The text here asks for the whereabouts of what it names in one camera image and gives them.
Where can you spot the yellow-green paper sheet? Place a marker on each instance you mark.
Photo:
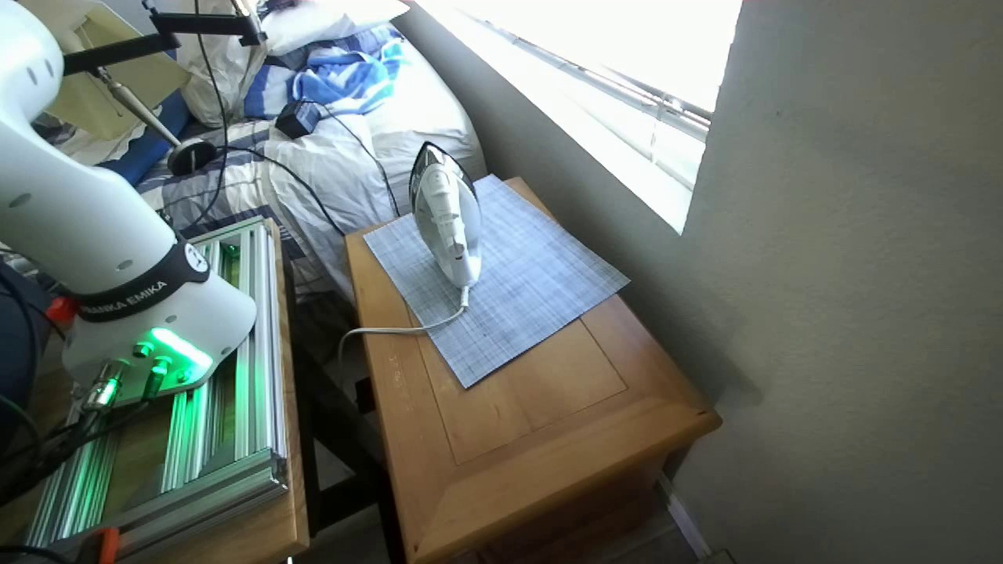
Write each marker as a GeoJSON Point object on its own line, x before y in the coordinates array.
{"type": "Point", "coordinates": [105, 97]}

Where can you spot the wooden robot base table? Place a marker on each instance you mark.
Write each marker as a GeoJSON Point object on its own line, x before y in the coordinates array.
{"type": "Point", "coordinates": [268, 535]}

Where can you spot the aluminium extrusion mounting frame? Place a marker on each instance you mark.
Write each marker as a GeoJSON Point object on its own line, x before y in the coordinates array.
{"type": "Point", "coordinates": [254, 314]}

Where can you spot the bright window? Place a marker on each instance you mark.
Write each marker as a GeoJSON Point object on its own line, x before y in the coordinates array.
{"type": "Point", "coordinates": [628, 64]}

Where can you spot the red stop button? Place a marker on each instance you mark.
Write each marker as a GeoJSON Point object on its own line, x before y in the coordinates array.
{"type": "Point", "coordinates": [60, 310]}

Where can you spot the white pressing iron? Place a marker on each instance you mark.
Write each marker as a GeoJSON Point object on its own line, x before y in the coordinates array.
{"type": "Point", "coordinates": [445, 221]}

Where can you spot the orange clamp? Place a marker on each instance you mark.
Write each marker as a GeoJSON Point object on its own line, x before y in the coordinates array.
{"type": "Point", "coordinates": [109, 546]}

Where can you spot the black round tripod foot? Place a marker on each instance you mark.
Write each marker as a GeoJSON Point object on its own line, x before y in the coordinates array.
{"type": "Point", "coordinates": [194, 159]}

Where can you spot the black tripod bar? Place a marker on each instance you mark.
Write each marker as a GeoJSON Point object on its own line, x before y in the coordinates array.
{"type": "Point", "coordinates": [113, 52]}

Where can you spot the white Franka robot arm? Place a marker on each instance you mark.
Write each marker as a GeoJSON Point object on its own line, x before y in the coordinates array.
{"type": "Point", "coordinates": [83, 221]}

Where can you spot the wooden side table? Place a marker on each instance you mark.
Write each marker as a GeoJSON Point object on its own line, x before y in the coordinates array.
{"type": "Point", "coordinates": [523, 440]}

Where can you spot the dark blue fabric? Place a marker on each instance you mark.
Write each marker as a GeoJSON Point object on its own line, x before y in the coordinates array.
{"type": "Point", "coordinates": [146, 159]}

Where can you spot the grey checkered cloth mat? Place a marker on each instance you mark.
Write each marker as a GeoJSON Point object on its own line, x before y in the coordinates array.
{"type": "Point", "coordinates": [535, 283]}

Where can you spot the black power adapter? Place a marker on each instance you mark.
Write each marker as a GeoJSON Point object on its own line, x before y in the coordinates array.
{"type": "Point", "coordinates": [296, 119]}

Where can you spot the white pillow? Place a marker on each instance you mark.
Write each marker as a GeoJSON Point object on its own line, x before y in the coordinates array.
{"type": "Point", "coordinates": [324, 21]}

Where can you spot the blue white striped cloth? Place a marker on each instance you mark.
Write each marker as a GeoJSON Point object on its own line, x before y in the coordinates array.
{"type": "Point", "coordinates": [345, 72]}

